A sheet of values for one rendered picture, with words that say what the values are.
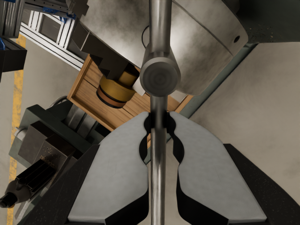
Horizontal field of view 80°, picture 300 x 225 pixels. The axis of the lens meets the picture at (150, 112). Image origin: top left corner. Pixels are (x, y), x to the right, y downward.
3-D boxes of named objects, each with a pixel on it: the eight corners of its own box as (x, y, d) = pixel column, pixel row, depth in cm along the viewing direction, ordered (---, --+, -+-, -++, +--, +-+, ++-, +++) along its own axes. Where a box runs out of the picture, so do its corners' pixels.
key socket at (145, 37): (142, 22, 25) (141, 24, 22) (167, 22, 25) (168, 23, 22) (143, 48, 26) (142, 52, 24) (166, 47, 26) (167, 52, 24)
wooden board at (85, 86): (107, 26, 60) (102, 25, 56) (193, 93, 60) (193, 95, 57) (72, 95, 72) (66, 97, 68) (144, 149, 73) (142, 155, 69)
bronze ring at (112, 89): (103, 56, 36) (84, 91, 40) (140, 84, 36) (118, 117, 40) (120, 54, 45) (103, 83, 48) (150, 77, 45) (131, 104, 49)
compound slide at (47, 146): (54, 133, 67) (43, 139, 62) (76, 149, 67) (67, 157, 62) (37, 166, 75) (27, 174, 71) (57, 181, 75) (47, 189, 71)
